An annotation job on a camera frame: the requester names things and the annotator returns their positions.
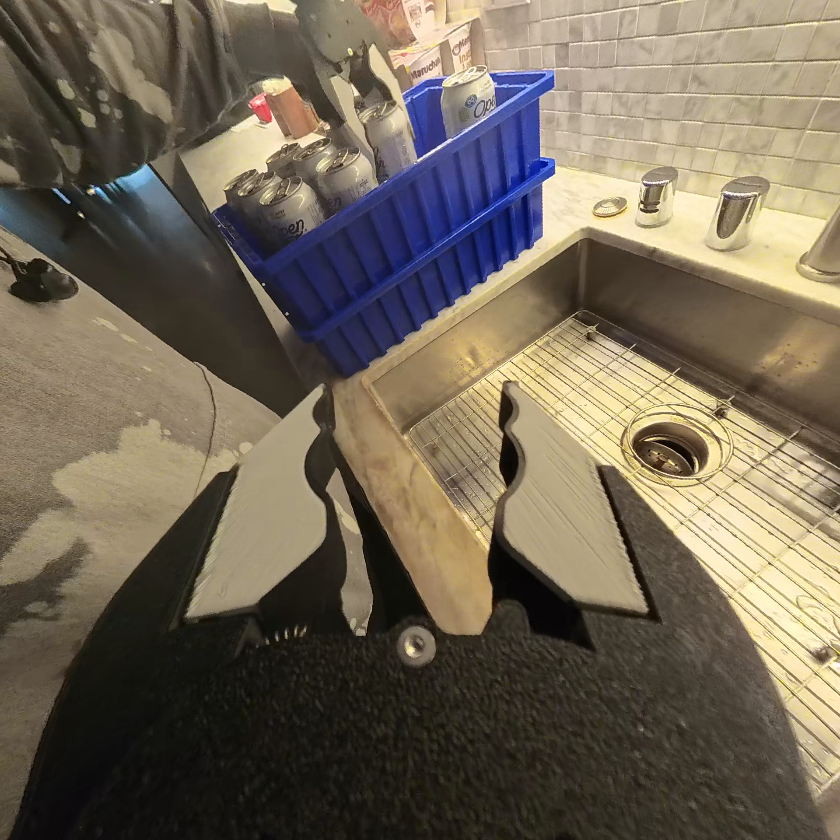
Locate wire sink grid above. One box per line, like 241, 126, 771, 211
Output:
408, 311, 840, 798

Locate brushed metal faucet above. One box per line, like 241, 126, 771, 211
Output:
796, 203, 840, 284

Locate stainless steel sink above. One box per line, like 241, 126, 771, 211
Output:
361, 226, 840, 798

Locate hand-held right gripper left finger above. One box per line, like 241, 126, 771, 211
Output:
184, 385, 374, 634

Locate metal sink drain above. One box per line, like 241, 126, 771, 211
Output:
633, 420, 713, 480

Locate brown container white top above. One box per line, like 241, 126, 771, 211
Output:
262, 77, 322, 139

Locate cluster of silver cans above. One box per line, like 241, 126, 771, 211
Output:
223, 66, 497, 260

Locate red patterned packet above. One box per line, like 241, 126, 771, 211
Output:
357, 0, 454, 47

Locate silver soda can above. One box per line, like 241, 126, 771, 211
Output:
360, 100, 419, 183

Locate blue plastic bin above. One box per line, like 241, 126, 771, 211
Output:
298, 157, 559, 380
211, 69, 553, 329

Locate instant noodle package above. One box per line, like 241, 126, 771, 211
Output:
390, 46, 454, 89

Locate chrome cylinder fixture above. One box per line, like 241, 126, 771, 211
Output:
634, 166, 680, 229
705, 176, 770, 252

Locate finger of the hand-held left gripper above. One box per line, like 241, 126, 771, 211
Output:
360, 41, 411, 109
322, 69, 379, 185

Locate small black corded object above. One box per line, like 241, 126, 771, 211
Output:
0, 246, 80, 304

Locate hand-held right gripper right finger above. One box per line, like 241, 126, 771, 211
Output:
489, 381, 652, 618

